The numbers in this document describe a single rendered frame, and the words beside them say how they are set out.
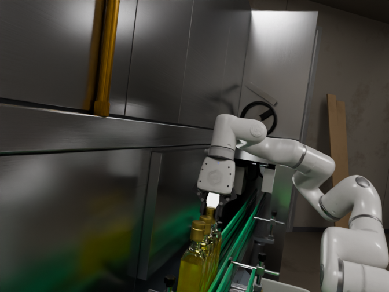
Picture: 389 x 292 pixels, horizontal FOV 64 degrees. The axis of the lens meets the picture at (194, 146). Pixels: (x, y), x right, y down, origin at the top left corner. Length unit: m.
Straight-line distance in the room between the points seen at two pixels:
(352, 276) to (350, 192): 0.28
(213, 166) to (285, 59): 1.17
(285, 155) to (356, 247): 0.31
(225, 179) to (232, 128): 0.15
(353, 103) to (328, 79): 0.62
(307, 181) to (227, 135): 0.32
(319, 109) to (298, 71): 3.23
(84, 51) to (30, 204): 0.25
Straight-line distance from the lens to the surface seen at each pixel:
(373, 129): 5.86
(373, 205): 1.01
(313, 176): 1.04
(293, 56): 1.94
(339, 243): 0.89
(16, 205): 0.49
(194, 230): 0.79
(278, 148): 1.02
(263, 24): 2.01
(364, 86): 5.70
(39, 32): 0.49
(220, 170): 0.88
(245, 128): 0.91
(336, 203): 1.04
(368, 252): 0.91
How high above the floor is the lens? 1.40
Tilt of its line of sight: 3 degrees down
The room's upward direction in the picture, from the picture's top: 7 degrees clockwise
